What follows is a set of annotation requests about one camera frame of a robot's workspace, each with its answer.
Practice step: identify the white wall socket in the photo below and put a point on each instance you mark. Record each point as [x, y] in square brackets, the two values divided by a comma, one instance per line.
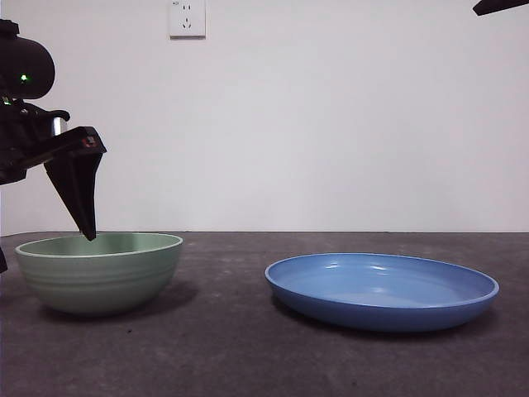
[188, 20]

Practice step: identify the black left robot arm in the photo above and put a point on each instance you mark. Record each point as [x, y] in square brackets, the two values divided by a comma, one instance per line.
[29, 62]

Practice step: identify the green ribbed bowl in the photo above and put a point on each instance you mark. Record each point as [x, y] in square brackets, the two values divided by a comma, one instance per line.
[99, 289]

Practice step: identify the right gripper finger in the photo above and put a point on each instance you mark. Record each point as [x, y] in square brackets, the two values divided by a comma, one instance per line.
[504, 5]

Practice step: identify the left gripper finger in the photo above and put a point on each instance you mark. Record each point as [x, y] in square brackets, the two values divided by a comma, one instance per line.
[2, 262]
[76, 194]

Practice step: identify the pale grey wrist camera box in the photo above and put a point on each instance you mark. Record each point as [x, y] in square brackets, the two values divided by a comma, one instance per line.
[58, 125]

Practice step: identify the blue round plate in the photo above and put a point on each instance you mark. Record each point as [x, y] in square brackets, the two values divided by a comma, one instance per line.
[380, 308]

